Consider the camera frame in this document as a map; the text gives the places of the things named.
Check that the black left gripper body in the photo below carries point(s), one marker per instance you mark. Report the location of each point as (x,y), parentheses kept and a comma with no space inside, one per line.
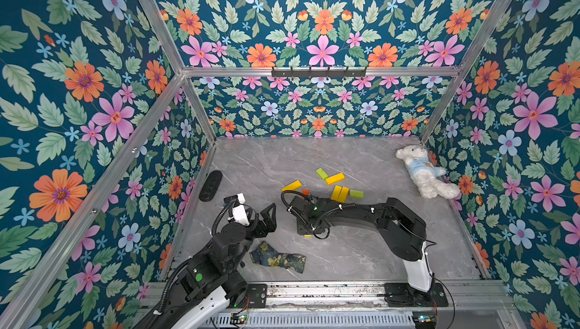
(261,232)

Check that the black hook rail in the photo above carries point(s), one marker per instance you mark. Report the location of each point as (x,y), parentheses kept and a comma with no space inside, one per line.
(324,72)

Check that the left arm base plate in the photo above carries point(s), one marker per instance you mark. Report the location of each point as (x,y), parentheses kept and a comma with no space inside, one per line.
(255,298)

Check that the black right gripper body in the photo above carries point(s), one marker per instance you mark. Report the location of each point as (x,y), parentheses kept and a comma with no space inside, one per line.
(302,213)

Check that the black oval pad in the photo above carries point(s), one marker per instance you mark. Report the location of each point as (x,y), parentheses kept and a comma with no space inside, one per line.
(210,186)

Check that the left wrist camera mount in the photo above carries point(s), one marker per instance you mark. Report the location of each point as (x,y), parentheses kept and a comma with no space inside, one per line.
(239,209)

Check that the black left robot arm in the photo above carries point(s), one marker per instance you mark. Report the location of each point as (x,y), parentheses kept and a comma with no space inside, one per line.
(209,281)

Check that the dark floral cloth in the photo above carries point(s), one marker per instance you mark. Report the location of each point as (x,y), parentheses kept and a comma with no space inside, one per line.
(266,255)

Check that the white teddy bear blue shirt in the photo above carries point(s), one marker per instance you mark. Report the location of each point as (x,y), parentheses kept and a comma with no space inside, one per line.
(425,174)

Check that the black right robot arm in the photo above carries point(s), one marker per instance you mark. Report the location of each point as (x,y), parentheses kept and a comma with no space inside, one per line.
(403,231)

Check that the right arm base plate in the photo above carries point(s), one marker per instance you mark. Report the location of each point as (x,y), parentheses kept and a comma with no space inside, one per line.
(402,295)

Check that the white ventilation grille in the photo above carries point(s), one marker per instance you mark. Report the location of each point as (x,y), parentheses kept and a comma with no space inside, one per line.
(312,320)

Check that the lime green block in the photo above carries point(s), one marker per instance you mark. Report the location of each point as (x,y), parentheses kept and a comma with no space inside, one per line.
(356,194)
(322,174)

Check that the yellow block pair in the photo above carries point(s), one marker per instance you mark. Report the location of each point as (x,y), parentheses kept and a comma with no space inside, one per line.
(344,193)
(336,193)

